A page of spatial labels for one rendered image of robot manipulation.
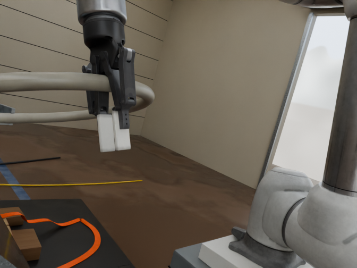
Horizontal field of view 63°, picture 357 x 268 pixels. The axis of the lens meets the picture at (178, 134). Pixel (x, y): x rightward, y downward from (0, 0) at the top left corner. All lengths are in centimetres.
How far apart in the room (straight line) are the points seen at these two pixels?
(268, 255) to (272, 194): 17
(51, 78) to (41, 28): 590
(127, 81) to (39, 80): 14
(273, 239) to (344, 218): 24
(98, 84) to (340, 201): 55
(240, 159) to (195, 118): 146
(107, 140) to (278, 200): 50
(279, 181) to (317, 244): 20
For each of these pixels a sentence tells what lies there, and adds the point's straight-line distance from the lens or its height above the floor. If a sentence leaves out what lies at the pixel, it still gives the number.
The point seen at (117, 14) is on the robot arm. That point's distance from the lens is 58.
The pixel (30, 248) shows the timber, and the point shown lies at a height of 10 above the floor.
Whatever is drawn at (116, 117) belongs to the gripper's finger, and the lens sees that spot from 53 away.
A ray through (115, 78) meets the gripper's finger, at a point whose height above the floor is 126.
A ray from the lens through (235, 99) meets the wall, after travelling 589.
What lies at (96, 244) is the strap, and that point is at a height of 2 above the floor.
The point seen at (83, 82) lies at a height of 124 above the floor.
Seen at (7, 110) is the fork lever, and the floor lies 109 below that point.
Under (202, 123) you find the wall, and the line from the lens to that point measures 631.
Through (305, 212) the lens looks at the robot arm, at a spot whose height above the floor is 107.
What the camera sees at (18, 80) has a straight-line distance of 53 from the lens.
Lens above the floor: 126
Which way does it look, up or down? 7 degrees down
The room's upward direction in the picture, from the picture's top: 15 degrees clockwise
